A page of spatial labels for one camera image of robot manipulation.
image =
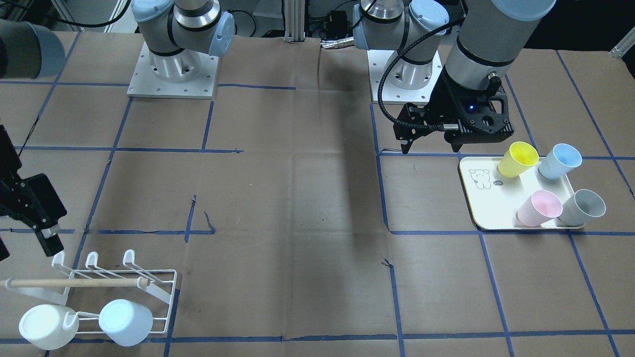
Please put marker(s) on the pink cup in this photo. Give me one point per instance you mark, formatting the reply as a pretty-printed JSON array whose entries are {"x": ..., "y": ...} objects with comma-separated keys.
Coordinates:
[{"x": 541, "y": 206}]

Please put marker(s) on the aluminium frame post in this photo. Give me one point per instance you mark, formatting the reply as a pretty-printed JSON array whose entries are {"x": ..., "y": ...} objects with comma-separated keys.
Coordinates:
[{"x": 294, "y": 20}]

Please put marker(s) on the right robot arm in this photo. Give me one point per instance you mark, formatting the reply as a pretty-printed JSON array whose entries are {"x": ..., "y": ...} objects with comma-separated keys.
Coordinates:
[{"x": 184, "y": 40}]

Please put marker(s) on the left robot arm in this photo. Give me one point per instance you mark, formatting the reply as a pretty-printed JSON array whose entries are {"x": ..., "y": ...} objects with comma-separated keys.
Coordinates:
[{"x": 491, "y": 35}]

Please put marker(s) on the grey cup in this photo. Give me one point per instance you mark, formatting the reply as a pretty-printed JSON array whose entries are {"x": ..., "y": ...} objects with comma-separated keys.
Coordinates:
[{"x": 583, "y": 206}]

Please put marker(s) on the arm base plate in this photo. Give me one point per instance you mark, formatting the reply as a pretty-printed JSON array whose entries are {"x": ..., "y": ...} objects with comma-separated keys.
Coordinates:
[
  {"x": 187, "y": 75},
  {"x": 406, "y": 83}
]

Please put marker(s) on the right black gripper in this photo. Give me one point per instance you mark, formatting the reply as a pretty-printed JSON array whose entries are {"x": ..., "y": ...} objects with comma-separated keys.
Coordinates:
[{"x": 14, "y": 184}]

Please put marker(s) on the cream plastic tray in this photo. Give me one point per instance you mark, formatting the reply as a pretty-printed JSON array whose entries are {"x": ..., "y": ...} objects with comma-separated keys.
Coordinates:
[{"x": 494, "y": 199}]

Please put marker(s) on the light blue cup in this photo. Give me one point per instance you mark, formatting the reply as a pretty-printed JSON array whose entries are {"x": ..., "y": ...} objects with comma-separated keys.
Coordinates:
[{"x": 126, "y": 323}]

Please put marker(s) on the white wire cup rack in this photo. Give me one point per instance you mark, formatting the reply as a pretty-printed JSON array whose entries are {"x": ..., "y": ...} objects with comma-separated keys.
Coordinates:
[{"x": 158, "y": 283}]

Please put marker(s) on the yellow cup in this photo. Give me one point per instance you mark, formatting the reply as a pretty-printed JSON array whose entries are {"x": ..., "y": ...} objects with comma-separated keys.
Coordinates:
[{"x": 520, "y": 157}]

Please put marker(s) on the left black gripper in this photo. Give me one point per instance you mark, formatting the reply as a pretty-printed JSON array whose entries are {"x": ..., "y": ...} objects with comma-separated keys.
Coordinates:
[{"x": 440, "y": 103}]

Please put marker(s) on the cream white cup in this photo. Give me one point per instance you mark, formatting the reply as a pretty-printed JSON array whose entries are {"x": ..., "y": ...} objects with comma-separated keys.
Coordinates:
[{"x": 48, "y": 326}]

